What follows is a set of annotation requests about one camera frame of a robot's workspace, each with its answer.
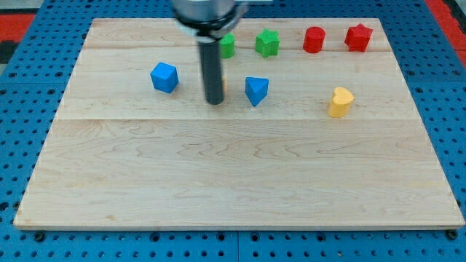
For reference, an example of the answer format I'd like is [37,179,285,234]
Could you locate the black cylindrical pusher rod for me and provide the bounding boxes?
[198,39,224,105]

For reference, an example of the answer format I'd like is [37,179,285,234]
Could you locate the blue triangle block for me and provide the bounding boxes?
[245,76,269,107]

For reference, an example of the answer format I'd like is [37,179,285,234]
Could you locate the green star block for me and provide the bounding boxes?
[255,28,280,58]

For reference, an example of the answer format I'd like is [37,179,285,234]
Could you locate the red star block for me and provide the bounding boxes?
[344,23,373,52]

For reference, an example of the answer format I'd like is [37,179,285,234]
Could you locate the green cylinder block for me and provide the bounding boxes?
[220,33,235,59]

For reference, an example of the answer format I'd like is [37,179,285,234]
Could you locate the blue cube block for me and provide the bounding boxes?
[150,63,179,93]

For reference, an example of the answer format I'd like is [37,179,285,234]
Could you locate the red cylinder block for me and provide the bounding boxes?
[303,26,325,53]

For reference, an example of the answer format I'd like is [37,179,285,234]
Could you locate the wooden board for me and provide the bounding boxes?
[14,18,465,231]

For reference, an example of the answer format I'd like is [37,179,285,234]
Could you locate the yellow heart block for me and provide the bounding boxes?
[328,87,355,118]

